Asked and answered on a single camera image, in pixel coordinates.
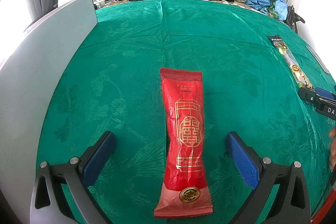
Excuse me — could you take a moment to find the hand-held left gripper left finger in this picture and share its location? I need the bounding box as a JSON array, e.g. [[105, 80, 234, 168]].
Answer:
[[29, 130, 116, 224]]

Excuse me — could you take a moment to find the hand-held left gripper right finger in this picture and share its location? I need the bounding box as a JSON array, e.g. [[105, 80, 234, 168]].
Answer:
[[225, 131, 311, 224]]

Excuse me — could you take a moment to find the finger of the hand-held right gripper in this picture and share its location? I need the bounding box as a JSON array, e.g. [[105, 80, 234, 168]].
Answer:
[[297, 87, 320, 105], [314, 87, 336, 102]]

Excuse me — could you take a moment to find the black long snack packet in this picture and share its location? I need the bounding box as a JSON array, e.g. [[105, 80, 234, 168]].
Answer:
[[266, 35, 316, 91]]

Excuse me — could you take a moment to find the red snack packet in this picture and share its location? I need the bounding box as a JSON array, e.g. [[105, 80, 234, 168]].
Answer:
[[154, 68, 213, 219]]

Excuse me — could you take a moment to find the grey cardboard box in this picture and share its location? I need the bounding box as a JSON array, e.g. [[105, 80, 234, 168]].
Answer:
[[0, 0, 98, 204]]

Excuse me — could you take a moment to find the person's right hand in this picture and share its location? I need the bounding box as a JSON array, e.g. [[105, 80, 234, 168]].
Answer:
[[328, 126, 336, 171]]

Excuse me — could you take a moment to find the grey phone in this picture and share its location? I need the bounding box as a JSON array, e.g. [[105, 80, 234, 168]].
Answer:
[[306, 45, 331, 75]]

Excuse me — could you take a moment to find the black bag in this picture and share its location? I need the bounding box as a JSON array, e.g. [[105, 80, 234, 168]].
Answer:
[[286, 5, 306, 33]]

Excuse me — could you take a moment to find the blue cloth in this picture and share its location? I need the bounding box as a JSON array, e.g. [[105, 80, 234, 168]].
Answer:
[[245, 0, 289, 21]]

